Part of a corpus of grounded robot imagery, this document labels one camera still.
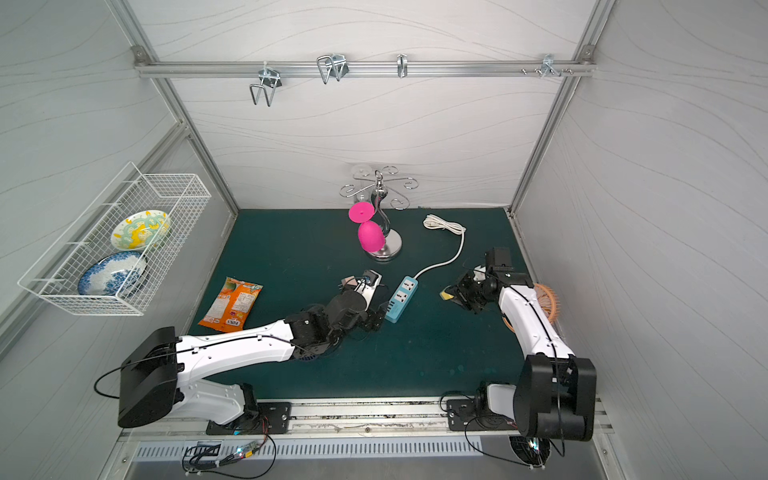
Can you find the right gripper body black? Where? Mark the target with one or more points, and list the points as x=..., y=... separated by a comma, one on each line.
x=470, y=291

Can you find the white wire wall basket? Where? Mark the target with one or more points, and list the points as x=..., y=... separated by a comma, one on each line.
x=54, y=276

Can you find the chrome glass holder stand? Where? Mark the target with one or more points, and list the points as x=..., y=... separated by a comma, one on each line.
x=383, y=188

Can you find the metal hook right end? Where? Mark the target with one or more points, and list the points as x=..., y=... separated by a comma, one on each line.
x=546, y=69

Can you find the small metal hook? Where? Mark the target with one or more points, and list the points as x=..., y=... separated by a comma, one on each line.
x=402, y=66

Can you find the metal double hook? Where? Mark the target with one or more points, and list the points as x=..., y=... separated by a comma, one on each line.
x=269, y=80
x=332, y=66

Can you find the orange snack packet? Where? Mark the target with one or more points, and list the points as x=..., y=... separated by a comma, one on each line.
x=232, y=306

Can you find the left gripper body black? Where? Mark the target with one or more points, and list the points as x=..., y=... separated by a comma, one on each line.
x=372, y=309

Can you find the navy blue desk fan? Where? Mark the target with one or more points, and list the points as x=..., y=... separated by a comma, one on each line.
x=306, y=355

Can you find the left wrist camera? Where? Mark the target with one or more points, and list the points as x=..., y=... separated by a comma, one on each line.
x=368, y=283

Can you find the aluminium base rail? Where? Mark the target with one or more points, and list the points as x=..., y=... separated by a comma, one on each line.
x=345, y=417

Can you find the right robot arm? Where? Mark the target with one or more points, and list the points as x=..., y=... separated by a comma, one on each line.
x=555, y=395

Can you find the orange desk fan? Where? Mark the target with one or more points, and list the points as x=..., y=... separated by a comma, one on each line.
x=543, y=306

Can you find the aluminium top rail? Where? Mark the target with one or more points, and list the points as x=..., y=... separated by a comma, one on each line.
x=357, y=69

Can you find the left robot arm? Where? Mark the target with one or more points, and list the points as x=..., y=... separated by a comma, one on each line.
x=168, y=375

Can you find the yellow patterned bowl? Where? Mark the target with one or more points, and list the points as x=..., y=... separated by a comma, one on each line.
x=147, y=228

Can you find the pink goblet glass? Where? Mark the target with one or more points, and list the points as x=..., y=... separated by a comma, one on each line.
x=370, y=234

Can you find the light blue power strip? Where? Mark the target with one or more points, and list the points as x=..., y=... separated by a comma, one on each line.
x=400, y=299

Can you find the blue patterned bowl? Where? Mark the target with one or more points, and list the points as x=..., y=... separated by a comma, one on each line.
x=116, y=275

